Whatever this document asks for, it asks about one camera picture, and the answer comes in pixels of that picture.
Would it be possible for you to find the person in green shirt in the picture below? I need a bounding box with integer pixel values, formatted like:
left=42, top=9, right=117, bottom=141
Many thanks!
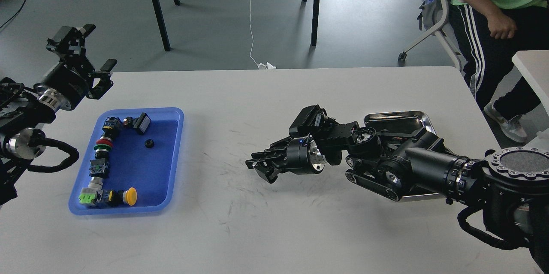
left=449, top=0, right=549, bottom=143

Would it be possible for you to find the white side table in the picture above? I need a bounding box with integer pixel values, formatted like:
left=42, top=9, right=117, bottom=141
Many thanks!
left=512, top=50, right=549, bottom=113

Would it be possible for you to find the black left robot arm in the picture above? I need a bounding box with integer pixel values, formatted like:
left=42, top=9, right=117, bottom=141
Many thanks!
left=0, top=24, right=117, bottom=205

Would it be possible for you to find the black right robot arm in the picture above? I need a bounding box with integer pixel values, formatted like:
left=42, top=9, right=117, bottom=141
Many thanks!
left=245, top=105, right=549, bottom=273

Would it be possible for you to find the black blue yellow switch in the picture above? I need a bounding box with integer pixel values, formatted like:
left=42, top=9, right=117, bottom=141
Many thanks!
left=102, top=117, right=124, bottom=140

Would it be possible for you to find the silver metal tray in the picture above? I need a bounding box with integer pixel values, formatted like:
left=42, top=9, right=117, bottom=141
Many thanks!
left=355, top=111, right=451, bottom=202

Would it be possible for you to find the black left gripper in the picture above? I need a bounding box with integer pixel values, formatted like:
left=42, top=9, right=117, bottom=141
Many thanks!
left=33, top=24, right=118, bottom=111

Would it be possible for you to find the white office chair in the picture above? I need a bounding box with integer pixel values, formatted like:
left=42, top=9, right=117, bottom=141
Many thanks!
left=398, top=6, right=462, bottom=72

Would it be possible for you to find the black rectangular push button switch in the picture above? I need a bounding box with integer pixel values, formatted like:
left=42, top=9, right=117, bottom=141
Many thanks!
left=122, top=112, right=151, bottom=135

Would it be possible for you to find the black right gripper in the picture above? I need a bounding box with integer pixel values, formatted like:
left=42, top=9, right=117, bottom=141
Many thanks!
left=245, top=137, right=327, bottom=184

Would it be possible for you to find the yellow mushroom push button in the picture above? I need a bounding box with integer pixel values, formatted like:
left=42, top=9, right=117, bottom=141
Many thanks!
left=106, top=187, right=137, bottom=206

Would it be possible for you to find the small black gear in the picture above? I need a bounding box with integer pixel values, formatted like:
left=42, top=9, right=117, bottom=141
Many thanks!
left=144, top=139, right=155, bottom=149

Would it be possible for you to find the grey backpack with bottle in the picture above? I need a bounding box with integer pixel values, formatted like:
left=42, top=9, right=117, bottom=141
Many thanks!
left=417, top=0, right=451, bottom=30

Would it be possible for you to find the grey green switch part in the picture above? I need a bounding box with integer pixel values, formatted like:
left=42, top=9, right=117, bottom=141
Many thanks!
left=78, top=177, right=104, bottom=207

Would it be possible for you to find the red green push button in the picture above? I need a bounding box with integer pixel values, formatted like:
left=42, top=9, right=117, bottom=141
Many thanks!
left=94, top=136, right=114, bottom=159

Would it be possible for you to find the blue plastic tray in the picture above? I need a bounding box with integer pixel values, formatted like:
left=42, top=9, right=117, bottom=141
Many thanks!
left=68, top=107, right=184, bottom=215

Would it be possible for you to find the white cable on floor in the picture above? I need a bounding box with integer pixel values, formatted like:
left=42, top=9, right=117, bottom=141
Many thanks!
left=234, top=0, right=277, bottom=70

